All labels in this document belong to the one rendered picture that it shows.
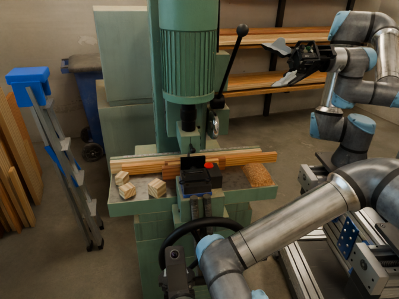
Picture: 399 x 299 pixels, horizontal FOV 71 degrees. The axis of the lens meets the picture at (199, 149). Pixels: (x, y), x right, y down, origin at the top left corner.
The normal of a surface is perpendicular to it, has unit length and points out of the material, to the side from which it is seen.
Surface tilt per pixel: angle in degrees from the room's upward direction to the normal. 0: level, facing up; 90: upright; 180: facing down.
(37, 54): 90
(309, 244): 0
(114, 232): 0
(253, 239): 35
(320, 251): 0
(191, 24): 90
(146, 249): 90
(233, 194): 90
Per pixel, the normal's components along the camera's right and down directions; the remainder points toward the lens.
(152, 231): 0.19, 0.49
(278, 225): -0.23, -0.46
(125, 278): 0.02, -0.87
